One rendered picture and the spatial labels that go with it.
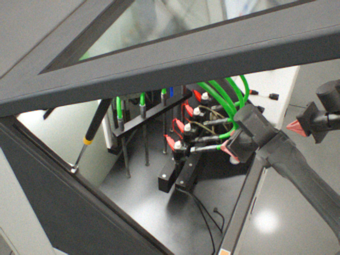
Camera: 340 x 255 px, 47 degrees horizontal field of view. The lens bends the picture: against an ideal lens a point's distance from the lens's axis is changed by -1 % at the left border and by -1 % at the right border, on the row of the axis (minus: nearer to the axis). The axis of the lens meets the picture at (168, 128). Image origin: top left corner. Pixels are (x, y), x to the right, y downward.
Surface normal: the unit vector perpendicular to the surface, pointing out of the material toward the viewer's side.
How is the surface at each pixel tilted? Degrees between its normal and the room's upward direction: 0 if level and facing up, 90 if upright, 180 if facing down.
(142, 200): 0
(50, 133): 90
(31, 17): 0
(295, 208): 0
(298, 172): 45
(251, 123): 56
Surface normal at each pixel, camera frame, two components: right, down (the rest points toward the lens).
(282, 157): -0.67, -0.65
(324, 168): -0.01, -0.66
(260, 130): 0.03, 0.25
